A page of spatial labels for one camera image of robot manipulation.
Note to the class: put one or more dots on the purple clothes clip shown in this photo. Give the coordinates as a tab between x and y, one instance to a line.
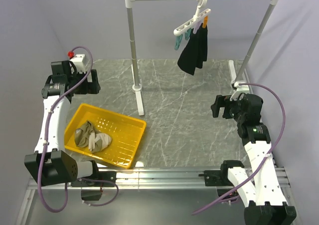
197	27

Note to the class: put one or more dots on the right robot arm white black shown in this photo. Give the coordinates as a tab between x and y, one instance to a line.
264	201

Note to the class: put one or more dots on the white clip hanger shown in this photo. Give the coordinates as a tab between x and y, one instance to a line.
199	15

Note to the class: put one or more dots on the silver white clothes rack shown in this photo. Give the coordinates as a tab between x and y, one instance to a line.
235	75

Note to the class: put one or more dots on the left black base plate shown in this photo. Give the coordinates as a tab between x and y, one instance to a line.
109	176

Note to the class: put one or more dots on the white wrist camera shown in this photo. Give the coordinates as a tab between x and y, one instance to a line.
239	88
79	60

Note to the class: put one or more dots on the aluminium mounting rail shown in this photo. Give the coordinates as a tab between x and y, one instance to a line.
144	196

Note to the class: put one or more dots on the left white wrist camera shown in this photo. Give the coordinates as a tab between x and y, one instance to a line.
79	60

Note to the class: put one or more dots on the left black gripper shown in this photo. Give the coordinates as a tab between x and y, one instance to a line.
90	88

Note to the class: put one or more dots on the teal clothes clip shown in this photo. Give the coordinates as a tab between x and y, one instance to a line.
179	38

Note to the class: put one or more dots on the orange clothes clip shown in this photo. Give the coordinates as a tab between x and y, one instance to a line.
205	22

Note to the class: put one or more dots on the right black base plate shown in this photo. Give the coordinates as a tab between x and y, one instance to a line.
214	178

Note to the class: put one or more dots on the khaki underwear white waistband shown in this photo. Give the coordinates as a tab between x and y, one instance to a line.
88	136

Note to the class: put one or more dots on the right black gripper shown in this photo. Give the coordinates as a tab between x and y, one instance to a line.
222	101

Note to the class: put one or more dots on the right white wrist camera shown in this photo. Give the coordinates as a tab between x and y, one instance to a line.
239	88

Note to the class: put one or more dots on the black hanging underwear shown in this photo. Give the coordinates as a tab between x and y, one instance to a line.
195	52

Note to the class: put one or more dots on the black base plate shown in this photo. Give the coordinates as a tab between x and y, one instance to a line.
109	176
214	178

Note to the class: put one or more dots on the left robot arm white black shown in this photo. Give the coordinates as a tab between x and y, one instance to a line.
49	164

